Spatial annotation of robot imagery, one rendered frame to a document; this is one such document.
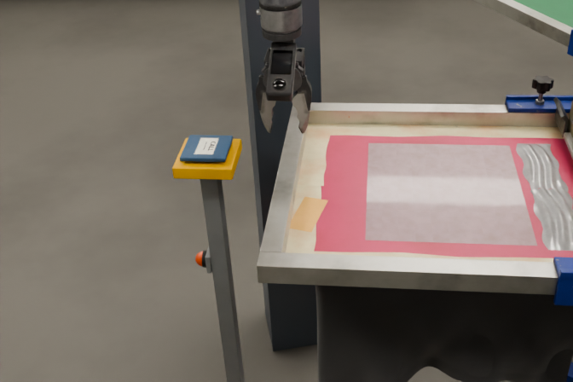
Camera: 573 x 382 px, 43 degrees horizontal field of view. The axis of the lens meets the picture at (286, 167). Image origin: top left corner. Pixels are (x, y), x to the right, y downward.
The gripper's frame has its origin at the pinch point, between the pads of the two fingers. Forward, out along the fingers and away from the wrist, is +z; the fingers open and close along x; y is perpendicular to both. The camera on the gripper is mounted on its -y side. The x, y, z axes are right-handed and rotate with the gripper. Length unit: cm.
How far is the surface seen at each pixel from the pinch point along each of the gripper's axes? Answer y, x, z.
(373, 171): 5.1, -17.1, 12.9
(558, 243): -17, -49, 13
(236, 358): 9, 18, 75
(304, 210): -8.8, -4.0, 12.8
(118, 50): 283, 140, 110
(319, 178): 2.2, -6.0, 12.9
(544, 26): 78, -64, 11
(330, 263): -28.4, -10.0, 9.2
